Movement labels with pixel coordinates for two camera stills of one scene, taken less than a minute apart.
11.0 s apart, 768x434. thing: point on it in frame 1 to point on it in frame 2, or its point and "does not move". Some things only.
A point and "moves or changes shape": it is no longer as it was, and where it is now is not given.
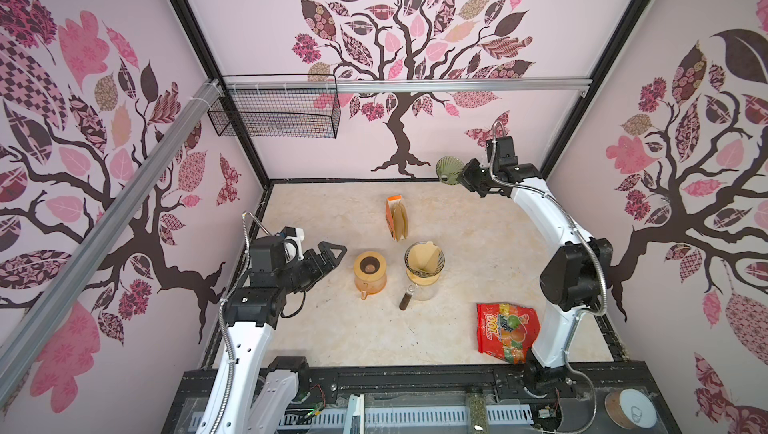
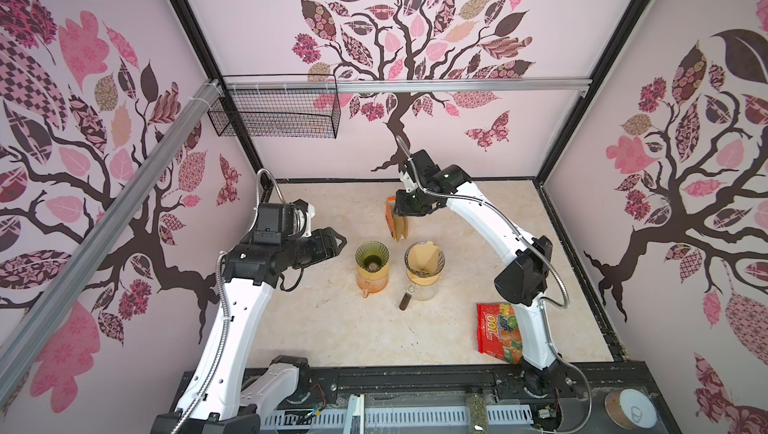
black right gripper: (465, 177) to (402, 209)
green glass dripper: (448, 169) moves or changes shape
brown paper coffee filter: (424, 256) does not move
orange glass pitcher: (366, 288) does not move
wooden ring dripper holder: (423, 281) does not move
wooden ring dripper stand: (375, 275) does not move
